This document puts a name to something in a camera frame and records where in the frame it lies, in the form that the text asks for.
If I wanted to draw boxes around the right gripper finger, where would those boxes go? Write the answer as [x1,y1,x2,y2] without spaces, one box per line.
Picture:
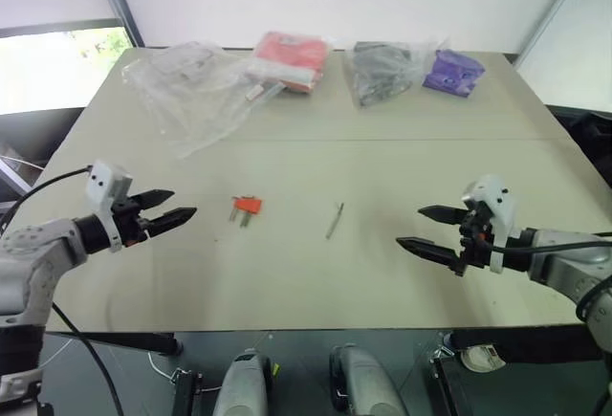
[417,204,466,227]
[395,236,462,270]

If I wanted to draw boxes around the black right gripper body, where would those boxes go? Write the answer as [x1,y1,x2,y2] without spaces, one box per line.
[450,205,494,277]

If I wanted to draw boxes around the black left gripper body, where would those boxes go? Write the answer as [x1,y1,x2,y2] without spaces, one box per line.
[110,198,151,248]

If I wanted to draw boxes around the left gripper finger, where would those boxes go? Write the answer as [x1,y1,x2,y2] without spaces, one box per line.
[144,206,199,237]
[139,188,176,210]

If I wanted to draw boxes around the small orange plastic part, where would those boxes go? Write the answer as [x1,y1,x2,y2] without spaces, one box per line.
[231,195,264,217]

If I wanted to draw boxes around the clear empty plastic bag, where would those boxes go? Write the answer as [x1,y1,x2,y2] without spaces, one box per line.
[120,40,269,161]

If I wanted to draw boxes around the black table support bar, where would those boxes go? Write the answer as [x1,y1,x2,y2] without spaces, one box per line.
[45,332,185,357]

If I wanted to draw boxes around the white round gauge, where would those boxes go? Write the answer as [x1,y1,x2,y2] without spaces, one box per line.
[460,343,507,371]

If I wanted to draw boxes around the purple packaged item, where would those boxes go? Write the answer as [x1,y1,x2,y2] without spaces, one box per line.
[422,48,486,98]

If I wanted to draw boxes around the grey rounded robot foot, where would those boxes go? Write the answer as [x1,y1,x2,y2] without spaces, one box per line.
[211,347,272,416]
[328,342,408,416]

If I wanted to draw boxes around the plastic bag of dark parts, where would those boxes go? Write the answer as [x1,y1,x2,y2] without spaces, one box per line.
[344,38,452,110]

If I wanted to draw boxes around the dark furniture beside table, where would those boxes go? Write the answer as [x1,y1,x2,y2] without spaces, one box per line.
[545,103,612,183]

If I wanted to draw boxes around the bright window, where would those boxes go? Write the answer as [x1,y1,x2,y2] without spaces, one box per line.
[0,27,134,116]

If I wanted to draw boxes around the red packaged item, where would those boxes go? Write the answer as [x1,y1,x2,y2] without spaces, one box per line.
[244,30,331,96]

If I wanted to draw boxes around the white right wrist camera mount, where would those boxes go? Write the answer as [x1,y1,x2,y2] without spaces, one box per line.
[460,174,518,274]

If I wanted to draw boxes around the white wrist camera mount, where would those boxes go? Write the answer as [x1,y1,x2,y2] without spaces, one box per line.
[460,174,518,274]
[85,159,135,253]

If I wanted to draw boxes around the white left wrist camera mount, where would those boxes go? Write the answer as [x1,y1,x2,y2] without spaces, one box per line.
[85,159,135,253]

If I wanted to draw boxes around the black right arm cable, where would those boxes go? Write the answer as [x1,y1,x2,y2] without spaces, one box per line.
[489,230,612,327]

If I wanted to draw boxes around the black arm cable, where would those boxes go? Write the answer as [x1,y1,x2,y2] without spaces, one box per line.
[0,164,94,235]
[489,230,612,327]

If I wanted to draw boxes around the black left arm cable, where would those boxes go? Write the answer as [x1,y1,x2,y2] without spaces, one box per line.
[0,164,94,235]

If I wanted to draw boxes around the black floor stand bracket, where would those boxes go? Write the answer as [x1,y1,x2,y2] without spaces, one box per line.
[169,366,205,416]
[428,353,479,416]

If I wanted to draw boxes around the black hanging cable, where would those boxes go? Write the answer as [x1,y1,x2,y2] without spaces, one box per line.
[50,301,123,416]

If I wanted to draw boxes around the dark window frame post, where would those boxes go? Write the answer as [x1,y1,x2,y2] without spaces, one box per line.
[89,0,145,49]

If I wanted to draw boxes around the grey wall frame post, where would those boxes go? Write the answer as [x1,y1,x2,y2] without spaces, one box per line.
[513,0,599,64]

